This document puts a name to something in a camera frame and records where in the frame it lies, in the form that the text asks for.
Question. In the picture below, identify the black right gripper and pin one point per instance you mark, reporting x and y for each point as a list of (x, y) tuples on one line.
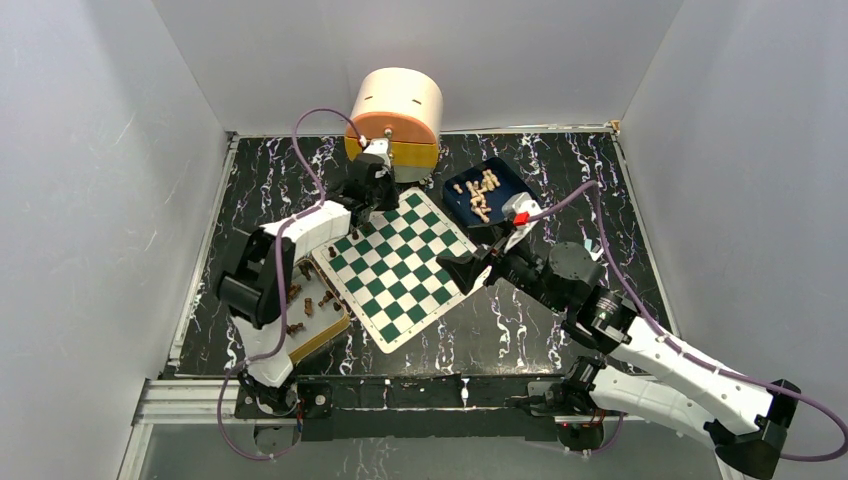
[(466, 269)]

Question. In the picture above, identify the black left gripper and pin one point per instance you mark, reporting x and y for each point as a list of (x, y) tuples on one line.
[(388, 179)]

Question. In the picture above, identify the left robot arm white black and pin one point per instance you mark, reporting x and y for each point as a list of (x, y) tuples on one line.
[(255, 280)]

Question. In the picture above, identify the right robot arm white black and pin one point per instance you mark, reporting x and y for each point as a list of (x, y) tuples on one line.
[(745, 425)]

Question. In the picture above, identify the pile of light chess pieces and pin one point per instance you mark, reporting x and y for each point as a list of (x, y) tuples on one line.
[(477, 191)]

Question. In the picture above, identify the green white chess board mat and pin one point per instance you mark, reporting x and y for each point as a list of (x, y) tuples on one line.
[(389, 277)]

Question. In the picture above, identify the blue square tray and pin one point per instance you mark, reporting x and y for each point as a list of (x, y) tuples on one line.
[(511, 183)]

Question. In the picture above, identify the round wooden drawer cabinet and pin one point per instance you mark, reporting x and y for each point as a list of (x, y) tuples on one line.
[(404, 106)]

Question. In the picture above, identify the dark brown pawn piece right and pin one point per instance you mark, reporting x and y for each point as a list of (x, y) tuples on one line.
[(328, 297)]

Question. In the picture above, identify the small white teal object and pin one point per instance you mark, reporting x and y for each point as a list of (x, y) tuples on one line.
[(596, 251)]

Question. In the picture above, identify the gold metal tin tray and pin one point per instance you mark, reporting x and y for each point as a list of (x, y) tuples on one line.
[(327, 323)]

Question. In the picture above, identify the dark brown pawn piece bottom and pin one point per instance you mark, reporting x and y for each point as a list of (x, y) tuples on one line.
[(294, 328)]

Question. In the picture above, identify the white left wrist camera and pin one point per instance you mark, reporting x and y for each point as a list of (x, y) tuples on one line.
[(378, 152)]

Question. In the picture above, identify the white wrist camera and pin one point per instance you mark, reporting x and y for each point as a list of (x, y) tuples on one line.
[(378, 152), (521, 212)]

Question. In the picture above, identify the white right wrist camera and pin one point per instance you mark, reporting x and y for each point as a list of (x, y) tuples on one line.
[(521, 212)]

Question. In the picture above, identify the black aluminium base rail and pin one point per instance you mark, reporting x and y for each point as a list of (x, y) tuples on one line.
[(324, 408)]

